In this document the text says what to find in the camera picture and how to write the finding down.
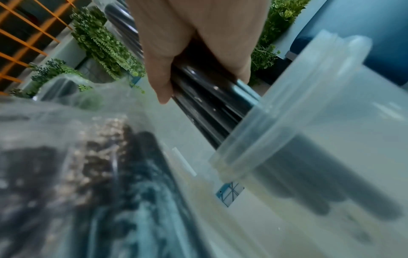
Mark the person's right hand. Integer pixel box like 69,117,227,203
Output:
125,0,272,105

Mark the bunch of black straws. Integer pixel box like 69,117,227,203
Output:
103,0,405,222

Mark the clear plastic cup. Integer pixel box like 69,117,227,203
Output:
208,28,408,258

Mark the pack of black straws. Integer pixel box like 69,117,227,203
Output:
0,75,218,258

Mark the green fern plant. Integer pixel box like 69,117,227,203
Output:
248,0,312,86

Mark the pale planter box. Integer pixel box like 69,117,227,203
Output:
274,0,329,51

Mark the hanging small-leaf green plant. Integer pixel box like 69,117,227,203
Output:
9,6,149,100

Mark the blue bench cushion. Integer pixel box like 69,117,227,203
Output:
288,0,408,86

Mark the blue mesh fence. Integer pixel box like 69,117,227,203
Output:
215,181,246,208

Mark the orange grid panel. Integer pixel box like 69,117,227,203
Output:
0,0,77,96

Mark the white panel frame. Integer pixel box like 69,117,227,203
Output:
31,28,88,85

